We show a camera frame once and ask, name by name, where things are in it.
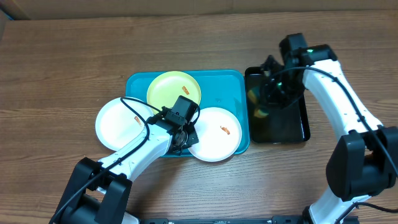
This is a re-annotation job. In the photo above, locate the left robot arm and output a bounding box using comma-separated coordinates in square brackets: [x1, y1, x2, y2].
[51, 118, 198, 223]

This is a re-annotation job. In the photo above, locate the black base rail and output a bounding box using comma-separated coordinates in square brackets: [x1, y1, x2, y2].
[139, 215, 360, 224]

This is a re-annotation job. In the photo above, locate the black water tray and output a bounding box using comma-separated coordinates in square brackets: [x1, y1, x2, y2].
[244, 67, 310, 144]

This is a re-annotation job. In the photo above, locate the teal plastic tray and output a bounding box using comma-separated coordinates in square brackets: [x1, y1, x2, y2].
[125, 70, 250, 155]

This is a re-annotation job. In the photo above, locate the white plate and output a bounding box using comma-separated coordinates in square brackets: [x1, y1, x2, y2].
[95, 98, 154, 151]
[188, 107, 243, 162]

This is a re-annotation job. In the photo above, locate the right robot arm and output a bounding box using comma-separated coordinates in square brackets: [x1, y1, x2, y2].
[259, 45, 397, 223]

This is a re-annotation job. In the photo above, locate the yellow-green plate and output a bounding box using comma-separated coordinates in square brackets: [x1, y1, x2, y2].
[146, 71, 201, 110]

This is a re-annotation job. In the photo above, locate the orange food scrap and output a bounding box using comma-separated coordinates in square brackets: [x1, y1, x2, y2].
[182, 86, 190, 95]
[134, 116, 142, 127]
[220, 126, 231, 135]

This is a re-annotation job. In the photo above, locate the green yellow sponge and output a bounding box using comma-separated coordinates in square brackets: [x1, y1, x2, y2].
[247, 86, 269, 118]

